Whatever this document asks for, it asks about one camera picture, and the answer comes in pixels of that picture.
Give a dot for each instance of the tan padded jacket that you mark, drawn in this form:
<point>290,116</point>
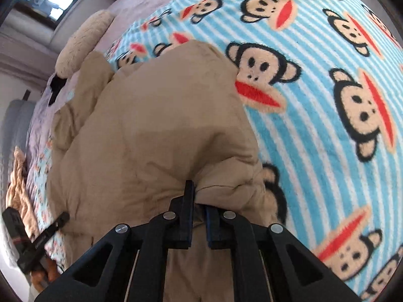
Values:
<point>141,125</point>

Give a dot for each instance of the small black cloth item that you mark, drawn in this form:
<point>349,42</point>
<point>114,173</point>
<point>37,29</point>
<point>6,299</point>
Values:
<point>56,88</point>

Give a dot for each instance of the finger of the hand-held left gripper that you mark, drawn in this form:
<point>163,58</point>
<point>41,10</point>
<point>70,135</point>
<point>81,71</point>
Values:
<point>52,229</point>

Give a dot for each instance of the cream fuzzy pillow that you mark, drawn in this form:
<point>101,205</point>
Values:
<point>82,42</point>

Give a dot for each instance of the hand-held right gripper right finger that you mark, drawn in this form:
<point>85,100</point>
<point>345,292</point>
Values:
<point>210,229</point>

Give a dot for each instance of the small black wall fixture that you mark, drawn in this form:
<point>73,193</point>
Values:
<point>27,95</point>

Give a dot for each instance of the striped monkey print blanket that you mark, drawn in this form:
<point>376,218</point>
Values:
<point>314,69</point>

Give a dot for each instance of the tan plush throw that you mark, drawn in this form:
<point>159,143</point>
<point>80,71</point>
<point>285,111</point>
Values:
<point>20,192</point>

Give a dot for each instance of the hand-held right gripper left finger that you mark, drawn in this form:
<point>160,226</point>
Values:
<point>188,226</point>

